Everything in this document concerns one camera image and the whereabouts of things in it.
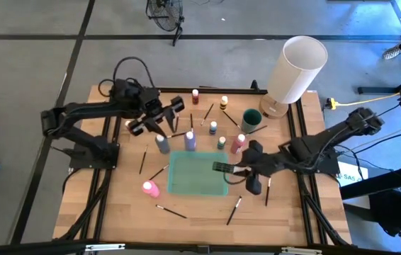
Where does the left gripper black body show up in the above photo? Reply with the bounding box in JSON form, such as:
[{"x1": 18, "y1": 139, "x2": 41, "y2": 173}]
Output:
[{"x1": 128, "y1": 96, "x2": 186, "y2": 137}]

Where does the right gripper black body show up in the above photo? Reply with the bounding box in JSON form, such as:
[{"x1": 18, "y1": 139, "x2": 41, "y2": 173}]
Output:
[{"x1": 242, "y1": 140, "x2": 276, "y2": 196}]

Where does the large grey paint bottle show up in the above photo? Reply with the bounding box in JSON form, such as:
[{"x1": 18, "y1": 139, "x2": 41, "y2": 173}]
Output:
[{"x1": 154, "y1": 133, "x2": 171, "y2": 155}]

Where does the large red paint bottle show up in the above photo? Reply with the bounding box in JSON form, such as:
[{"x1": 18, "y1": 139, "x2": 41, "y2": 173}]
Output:
[{"x1": 230, "y1": 133, "x2": 247, "y2": 155}]

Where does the large purple paint bottle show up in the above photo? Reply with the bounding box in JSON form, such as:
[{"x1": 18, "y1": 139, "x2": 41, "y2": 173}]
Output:
[{"x1": 183, "y1": 130, "x2": 198, "y2": 152}]

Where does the large pink paint bottle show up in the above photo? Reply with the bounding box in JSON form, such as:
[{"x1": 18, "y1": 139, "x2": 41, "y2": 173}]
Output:
[{"x1": 141, "y1": 180, "x2": 161, "y2": 199}]

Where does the dark green plastic cup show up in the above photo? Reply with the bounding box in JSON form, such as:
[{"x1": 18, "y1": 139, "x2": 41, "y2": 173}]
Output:
[{"x1": 240, "y1": 108, "x2": 263, "y2": 135}]

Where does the translucent teal plastic bin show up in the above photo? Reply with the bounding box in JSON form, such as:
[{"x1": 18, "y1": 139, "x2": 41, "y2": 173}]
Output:
[{"x1": 166, "y1": 150, "x2": 230, "y2": 197}]

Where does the white printed sign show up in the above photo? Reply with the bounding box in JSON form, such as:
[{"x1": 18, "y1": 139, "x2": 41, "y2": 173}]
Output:
[{"x1": 337, "y1": 161, "x2": 369, "y2": 188}]

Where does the black floor fan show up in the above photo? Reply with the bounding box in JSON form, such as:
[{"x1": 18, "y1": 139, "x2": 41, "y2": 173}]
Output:
[{"x1": 145, "y1": 0, "x2": 186, "y2": 47}]

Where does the table lamp with white shade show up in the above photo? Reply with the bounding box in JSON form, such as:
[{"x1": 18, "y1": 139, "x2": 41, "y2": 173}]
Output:
[{"x1": 259, "y1": 35, "x2": 329, "y2": 120}]

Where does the black office chair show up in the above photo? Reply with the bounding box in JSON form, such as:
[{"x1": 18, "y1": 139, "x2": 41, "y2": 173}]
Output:
[{"x1": 368, "y1": 189, "x2": 401, "y2": 238}]

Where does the person's shoe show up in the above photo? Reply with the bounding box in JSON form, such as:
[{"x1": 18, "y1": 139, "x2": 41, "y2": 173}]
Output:
[{"x1": 382, "y1": 38, "x2": 401, "y2": 60}]

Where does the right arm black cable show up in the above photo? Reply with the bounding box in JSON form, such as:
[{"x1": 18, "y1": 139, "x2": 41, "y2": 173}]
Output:
[{"x1": 222, "y1": 172, "x2": 248, "y2": 186}]

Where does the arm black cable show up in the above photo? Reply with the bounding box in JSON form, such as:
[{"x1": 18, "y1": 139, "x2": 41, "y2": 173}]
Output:
[
  {"x1": 222, "y1": 172, "x2": 248, "y2": 186},
  {"x1": 96, "y1": 55, "x2": 156, "y2": 98}
]

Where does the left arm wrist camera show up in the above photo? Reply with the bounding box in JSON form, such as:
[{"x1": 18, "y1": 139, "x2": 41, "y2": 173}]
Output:
[{"x1": 142, "y1": 91, "x2": 162, "y2": 111}]

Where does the black aluminium table frame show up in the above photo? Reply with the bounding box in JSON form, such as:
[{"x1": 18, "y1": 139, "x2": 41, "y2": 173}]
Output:
[{"x1": 0, "y1": 79, "x2": 401, "y2": 255}]

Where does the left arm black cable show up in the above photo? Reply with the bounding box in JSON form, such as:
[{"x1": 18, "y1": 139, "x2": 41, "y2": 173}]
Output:
[{"x1": 96, "y1": 55, "x2": 156, "y2": 98}]

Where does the silver frame bracket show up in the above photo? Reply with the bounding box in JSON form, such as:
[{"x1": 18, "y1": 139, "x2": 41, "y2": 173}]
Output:
[
  {"x1": 84, "y1": 242, "x2": 126, "y2": 252},
  {"x1": 280, "y1": 246, "x2": 324, "y2": 255}
]

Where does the yellow extension cord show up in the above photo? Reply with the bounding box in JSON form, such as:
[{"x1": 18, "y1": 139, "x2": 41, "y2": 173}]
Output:
[{"x1": 325, "y1": 81, "x2": 401, "y2": 111}]

